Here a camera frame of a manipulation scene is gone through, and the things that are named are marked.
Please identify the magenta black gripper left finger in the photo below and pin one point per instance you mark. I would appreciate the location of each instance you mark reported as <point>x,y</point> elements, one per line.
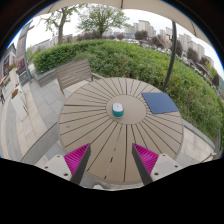
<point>77,161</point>

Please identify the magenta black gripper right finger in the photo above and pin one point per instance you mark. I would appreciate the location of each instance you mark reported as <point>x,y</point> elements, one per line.
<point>145,161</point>

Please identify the round slatted wooden table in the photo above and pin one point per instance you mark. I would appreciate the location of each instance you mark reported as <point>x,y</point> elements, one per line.
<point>86,118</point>

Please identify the green hedge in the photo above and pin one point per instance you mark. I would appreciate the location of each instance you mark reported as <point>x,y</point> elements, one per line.
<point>197,101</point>

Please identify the white planter box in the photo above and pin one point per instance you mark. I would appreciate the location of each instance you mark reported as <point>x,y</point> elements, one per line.
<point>18,101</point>

